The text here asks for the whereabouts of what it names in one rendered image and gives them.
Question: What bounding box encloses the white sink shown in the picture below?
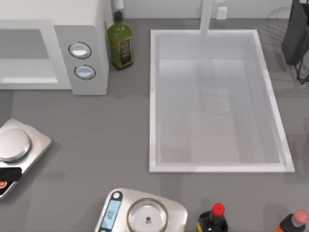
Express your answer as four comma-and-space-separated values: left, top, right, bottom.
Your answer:
148, 29, 295, 174

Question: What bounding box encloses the round microwave knob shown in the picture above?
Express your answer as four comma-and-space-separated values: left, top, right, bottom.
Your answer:
68, 41, 92, 59
74, 64, 97, 80

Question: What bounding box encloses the black bottle with pink cap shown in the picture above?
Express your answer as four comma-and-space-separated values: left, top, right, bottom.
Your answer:
272, 208, 309, 232

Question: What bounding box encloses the white wall socket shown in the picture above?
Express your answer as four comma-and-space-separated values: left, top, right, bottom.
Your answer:
216, 6, 228, 20

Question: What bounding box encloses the tall white tap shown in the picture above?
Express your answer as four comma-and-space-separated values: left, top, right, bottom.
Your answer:
198, 0, 213, 37

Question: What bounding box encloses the green bottle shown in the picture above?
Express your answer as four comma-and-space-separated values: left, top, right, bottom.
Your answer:
107, 11, 134, 71

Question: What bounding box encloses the pale microwave oven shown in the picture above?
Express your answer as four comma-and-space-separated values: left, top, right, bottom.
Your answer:
0, 0, 112, 96

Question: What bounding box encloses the square silver kitchen scale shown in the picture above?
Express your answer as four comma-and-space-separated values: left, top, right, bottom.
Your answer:
0, 118, 53, 199

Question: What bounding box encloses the black bottle with red cap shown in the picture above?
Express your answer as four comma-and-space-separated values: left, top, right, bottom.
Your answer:
196, 202, 229, 232

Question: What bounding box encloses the rounded silver kitchen scale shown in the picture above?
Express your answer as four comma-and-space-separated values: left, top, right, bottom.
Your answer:
94, 188, 189, 232

